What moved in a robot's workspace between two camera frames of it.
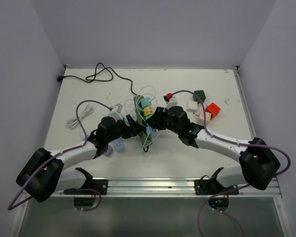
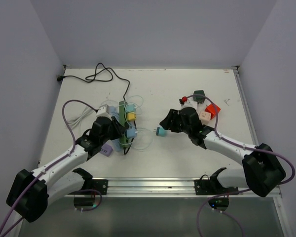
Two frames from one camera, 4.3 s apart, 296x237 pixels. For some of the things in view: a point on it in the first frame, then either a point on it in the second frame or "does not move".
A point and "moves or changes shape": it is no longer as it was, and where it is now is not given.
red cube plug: [213, 109] does not move
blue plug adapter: [149, 131] moves or changes shape
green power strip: [146, 139] to [124, 142]
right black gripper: [155, 121] to [173, 115]
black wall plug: [60, 78] does not move
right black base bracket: [212, 187] does not move
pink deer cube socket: [207, 117] does not move
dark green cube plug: [201, 95] does not move
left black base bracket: [101, 185] does not move
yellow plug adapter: [147, 111] to [131, 116]
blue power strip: [119, 144] does not move
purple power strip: [109, 151] does not move
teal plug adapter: [146, 102] to [130, 107]
